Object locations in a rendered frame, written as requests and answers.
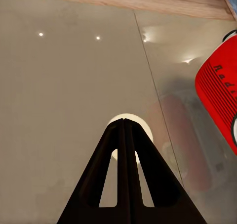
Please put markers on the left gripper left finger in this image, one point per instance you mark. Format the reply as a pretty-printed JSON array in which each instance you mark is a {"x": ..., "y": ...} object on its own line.
[{"x": 83, "y": 205}]

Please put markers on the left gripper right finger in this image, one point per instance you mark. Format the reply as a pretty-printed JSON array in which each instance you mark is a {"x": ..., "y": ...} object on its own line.
[{"x": 172, "y": 205}]

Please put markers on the coffee table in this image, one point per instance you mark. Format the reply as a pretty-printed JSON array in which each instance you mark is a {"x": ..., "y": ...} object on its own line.
[{"x": 70, "y": 68}]

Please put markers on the radio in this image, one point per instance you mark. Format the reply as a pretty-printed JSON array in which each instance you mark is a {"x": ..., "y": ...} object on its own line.
[{"x": 216, "y": 86}]

